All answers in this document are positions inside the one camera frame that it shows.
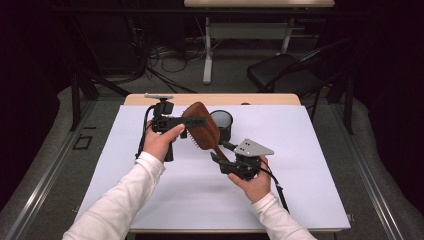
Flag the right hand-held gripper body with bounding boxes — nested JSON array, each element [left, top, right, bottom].
[[219, 138, 275, 182]]

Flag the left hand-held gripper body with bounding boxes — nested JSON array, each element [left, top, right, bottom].
[[144, 93, 186, 163]]

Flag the black mesh cup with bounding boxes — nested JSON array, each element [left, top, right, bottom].
[[209, 109, 234, 145]]

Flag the brown wooden hairbrush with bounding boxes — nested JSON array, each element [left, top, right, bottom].
[[181, 101, 231, 163]]

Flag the person's left hand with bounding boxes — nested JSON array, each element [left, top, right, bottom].
[[142, 120, 186, 163]]

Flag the person's right hand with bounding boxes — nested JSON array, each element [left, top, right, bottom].
[[227, 155, 273, 204]]

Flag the white table sheet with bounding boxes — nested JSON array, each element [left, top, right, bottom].
[[72, 104, 352, 231]]

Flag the white-legged wooden desk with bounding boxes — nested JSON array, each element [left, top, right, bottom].
[[183, 0, 336, 85]]

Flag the black folding chair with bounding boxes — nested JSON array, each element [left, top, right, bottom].
[[246, 37, 353, 121]]

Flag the black metal stand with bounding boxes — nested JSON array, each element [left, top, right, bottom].
[[326, 74, 355, 136], [69, 71, 131, 132]]

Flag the dark curtain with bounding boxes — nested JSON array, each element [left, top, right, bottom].
[[0, 0, 73, 209], [353, 0, 424, 214]]

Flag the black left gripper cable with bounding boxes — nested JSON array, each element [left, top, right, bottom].
[[134, 104, 158, 160]]

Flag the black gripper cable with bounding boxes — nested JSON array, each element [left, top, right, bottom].
[[134, 104, 158, 160], [259, 159, 291, 214]]

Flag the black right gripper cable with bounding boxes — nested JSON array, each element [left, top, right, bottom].
[[259, 159, 291, 214]]

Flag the bundle of floor cables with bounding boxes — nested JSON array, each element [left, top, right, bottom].
[[126, 16, 221, 94]]

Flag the metal floor rail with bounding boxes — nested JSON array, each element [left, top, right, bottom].
[[328, 101, 406, 240], [4, 99, 98, 240]]

